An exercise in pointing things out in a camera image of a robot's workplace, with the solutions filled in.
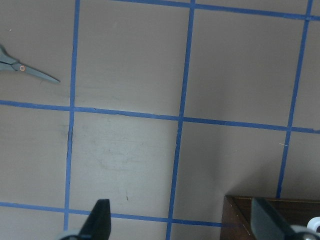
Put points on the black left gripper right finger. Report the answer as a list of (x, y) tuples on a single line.
[(267, 223)]

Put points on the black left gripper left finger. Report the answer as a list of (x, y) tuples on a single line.
[(98, 224)]

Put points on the dark brown wooden cabinet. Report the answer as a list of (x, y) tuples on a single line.
[(236, 217)]

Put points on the grey orange-handled scissors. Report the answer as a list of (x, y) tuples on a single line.
[(8, 63)]

